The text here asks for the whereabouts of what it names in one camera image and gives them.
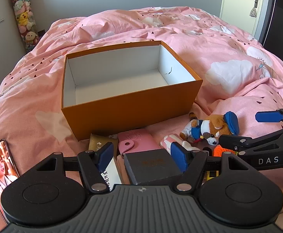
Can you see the plush dog toy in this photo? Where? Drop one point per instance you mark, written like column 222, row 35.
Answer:
column 211, row 125

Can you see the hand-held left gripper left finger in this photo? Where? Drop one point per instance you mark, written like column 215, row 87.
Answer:
column 105, row 156

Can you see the orange knitted item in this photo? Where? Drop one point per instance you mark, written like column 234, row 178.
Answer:
column 217, row 150

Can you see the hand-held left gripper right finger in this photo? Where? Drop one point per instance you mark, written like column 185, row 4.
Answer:
column 179, row 156

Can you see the white printed booklet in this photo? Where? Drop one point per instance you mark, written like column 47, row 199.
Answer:
column 113, row 172

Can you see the dark grey box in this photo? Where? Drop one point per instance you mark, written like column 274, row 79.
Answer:
column 151, row 165

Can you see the pink card wallet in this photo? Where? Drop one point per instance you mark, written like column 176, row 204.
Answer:
column 141, row 140

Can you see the orange cardboard box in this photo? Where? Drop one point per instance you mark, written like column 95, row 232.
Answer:
column 131, row 116

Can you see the white door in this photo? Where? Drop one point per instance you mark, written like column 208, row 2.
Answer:
column 238, row 0

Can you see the pink fabric pouch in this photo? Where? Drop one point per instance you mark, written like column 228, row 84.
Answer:
column 166, row 142

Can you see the gold gift box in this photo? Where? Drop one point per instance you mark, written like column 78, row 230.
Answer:
column 95, row 145

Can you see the pink printed blanket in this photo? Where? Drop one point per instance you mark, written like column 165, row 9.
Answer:
column 46, row 77

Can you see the column of plush toys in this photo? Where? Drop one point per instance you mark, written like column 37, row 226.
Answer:
column 22, row 17

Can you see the small hanging cloth pouch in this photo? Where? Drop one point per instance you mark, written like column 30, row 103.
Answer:
column 253, row 12

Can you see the yellow black item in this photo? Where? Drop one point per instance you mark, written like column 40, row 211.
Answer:
column 213, row 173

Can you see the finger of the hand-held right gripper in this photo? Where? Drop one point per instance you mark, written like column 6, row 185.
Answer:
column 236, row 141
column 267, row 117

